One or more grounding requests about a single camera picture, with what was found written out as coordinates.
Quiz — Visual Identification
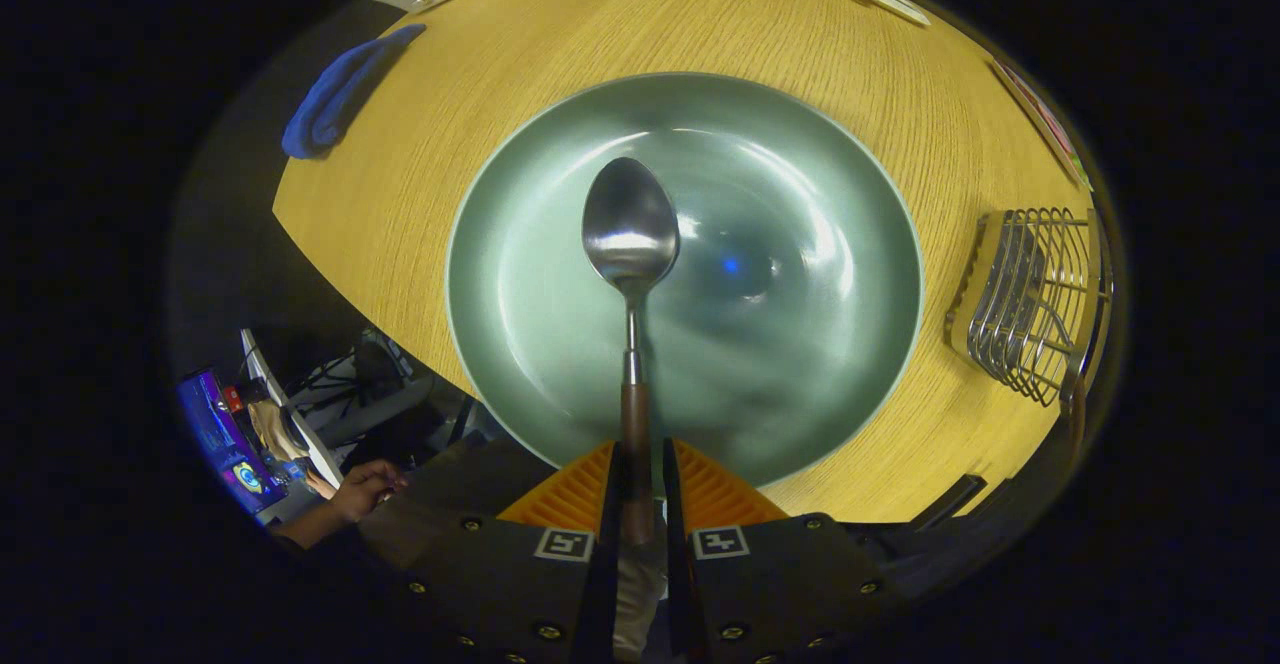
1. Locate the white plate of food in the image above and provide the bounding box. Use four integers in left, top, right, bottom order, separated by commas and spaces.
990, 56, 1093, 190

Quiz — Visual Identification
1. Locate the beige cloth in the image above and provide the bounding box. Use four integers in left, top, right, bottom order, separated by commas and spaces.
248, 399, 301, 460

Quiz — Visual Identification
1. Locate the glowing computer monitor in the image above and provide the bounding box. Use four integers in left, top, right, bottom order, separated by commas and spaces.
178, 369, 286, 515

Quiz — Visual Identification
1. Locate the blue cloth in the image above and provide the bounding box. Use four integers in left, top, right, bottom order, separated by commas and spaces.
281, 24, 428, 160

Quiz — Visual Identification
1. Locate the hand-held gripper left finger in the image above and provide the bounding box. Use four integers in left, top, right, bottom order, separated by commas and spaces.
395, 441, 633, 664

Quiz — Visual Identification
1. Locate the spoon with wooden handle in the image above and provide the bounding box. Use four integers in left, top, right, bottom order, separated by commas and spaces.
582, 156, 682, 545

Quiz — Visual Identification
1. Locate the metal wire basket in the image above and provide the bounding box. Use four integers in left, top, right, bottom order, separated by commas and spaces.
945, 207, 1113, 407

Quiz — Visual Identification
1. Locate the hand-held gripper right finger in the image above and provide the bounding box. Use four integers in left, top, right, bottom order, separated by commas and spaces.
660, 437, 901, 664

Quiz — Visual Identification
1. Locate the green plate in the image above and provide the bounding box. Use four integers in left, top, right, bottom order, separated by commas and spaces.
445, 71, 923, 490

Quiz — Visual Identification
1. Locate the black table frame bracket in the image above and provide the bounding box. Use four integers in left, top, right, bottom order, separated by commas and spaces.
910, 474, 988, 530

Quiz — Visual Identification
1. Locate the white panel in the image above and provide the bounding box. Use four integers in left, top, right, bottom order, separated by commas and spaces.
240, 329, 346, 490

